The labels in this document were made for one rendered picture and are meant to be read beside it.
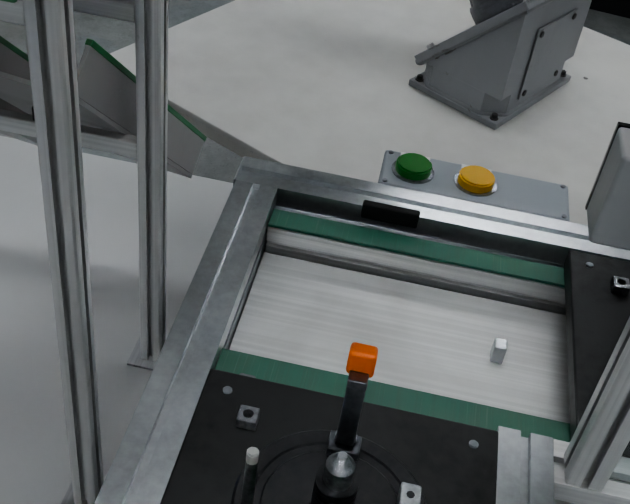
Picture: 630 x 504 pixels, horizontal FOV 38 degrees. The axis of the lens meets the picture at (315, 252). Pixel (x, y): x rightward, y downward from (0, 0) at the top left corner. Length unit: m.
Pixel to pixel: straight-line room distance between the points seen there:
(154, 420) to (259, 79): 0.72
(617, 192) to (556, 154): 0.71
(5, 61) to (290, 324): 0.35
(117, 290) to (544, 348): 0.44
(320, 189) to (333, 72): 0.44
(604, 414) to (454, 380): 0.20
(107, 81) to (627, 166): 0.37
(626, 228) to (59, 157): 0.36
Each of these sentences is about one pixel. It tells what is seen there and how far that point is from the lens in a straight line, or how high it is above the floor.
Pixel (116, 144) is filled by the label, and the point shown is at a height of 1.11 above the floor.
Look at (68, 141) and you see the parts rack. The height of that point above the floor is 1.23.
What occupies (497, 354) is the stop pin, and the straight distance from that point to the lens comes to 0.88.
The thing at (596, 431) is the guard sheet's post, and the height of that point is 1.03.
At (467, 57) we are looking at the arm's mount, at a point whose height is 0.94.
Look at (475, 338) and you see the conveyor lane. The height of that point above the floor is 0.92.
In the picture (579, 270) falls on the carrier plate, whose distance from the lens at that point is 0.94.
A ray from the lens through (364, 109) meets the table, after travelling 1.31.
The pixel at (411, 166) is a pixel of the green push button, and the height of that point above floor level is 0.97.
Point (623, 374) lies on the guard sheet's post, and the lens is 0.67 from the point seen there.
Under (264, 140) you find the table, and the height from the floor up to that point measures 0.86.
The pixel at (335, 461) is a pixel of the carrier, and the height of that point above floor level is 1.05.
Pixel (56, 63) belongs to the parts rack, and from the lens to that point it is 0.52.
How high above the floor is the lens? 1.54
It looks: 40 degrees down
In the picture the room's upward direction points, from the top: 8 degrees clockwise
